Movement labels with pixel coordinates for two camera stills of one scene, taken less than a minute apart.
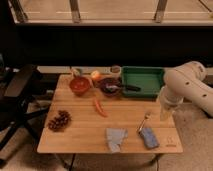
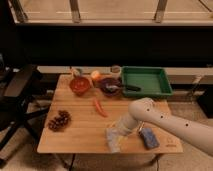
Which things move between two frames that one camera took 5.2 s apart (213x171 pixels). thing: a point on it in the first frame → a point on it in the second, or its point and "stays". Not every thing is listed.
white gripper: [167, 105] → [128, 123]
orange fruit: [95, 74] stays
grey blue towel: [115, 137] stays
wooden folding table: [87, 114] stays
